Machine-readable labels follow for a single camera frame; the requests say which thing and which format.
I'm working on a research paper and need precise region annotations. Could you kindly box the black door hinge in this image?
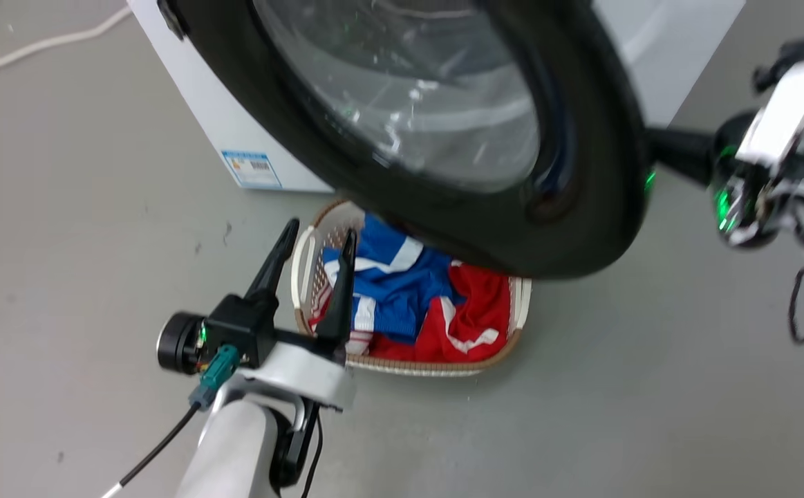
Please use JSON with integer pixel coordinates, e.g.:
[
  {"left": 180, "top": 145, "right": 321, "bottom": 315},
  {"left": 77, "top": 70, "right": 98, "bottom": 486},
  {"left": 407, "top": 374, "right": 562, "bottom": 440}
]
[{"left": 157, "top": 0, "right": 189, "bottom": 41}]

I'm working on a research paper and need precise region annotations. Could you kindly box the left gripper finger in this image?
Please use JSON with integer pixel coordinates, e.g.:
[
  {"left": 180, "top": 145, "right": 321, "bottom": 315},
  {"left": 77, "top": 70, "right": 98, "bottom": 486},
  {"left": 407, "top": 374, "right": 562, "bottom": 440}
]
[
  {"left": 243, "top": 217, "right": 301, "bottom": 305},
  {"left": 314, "top": 229, "right": 358, "bottom": 350}
]

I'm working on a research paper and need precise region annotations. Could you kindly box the blue energy label sticker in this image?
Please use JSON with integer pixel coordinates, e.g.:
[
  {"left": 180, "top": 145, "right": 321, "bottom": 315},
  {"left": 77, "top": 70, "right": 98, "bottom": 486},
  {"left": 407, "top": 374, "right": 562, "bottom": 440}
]
[{"left": 221, "top": 150, "right": 283, "bottom": 190}]

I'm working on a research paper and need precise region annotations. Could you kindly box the blue white-striped garment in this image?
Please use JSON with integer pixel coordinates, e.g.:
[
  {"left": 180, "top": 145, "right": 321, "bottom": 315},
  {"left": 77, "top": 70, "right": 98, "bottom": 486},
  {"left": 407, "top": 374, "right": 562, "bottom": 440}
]
[{"left": 321, "top": 213, "right": 466, "bottom": 345}]

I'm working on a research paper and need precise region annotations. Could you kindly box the teal cable connector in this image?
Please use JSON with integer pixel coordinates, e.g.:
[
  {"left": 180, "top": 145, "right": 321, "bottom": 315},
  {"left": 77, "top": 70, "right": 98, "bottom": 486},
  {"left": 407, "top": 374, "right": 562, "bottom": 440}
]
[{"left": 189, "top": 344, "right": 242, "bottom": 411}]

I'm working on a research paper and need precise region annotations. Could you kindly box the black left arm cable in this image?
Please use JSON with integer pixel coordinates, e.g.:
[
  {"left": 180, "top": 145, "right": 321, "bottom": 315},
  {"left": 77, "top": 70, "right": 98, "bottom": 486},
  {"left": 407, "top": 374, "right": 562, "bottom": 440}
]
[{"left": 100, "top": 404, "right": 203, "bottom": 498}]

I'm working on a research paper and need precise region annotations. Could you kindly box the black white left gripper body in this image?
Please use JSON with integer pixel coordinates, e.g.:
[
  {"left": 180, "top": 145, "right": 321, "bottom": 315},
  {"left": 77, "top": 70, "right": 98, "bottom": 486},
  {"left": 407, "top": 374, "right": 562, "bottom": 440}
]
[{"left": 156, "top": 293, "right": 357, "bottom": 413}]

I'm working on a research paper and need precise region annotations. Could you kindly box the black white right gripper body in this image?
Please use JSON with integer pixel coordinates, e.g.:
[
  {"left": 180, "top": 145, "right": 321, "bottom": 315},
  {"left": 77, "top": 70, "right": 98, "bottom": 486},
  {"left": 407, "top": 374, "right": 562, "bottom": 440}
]
[{"left": 711, "top": 33, "right": 804, "bottom": 250}]

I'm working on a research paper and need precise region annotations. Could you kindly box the white washing machine body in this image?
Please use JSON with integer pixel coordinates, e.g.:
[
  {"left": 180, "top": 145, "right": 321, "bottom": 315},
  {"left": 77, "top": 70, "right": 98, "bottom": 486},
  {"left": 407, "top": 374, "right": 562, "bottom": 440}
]
[{"left": 127, "top": 0, "right": 746, "bottom": 193}]

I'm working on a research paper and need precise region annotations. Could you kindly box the thick white floor cable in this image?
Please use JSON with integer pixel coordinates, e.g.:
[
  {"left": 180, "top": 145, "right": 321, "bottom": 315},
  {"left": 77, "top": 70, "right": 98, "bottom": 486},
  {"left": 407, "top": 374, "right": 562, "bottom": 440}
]
[{"left": 0, "top": 6, "right": 133, "bottom": 82}]

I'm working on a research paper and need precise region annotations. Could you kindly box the woven beige laundry basket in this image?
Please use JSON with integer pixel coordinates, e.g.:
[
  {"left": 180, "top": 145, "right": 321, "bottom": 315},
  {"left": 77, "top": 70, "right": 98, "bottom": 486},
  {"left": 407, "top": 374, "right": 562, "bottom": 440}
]
[{"left": 290, "top": 199, "right": 533, "bottom": 378}]

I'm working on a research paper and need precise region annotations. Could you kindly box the black round glass washer door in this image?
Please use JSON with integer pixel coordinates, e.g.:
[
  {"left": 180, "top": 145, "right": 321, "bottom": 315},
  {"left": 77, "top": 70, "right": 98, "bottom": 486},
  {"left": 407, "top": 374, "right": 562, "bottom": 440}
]
[{"left": 167, "top": 0, "right": 653, "bottom": 281}]

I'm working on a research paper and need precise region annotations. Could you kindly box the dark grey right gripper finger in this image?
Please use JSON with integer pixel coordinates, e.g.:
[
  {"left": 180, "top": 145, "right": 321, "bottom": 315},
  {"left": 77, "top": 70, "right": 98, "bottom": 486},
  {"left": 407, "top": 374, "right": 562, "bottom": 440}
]
[{"left": 645, "top": 127, "right": 718, "bottom": 187}]

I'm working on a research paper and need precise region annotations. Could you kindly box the red white-striped garment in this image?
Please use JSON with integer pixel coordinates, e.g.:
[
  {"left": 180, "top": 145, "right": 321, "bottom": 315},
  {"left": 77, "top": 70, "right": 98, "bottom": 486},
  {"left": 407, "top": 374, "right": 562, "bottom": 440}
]
[{"left": 308, "top": 259, "right": 514, "bottom": 365}]

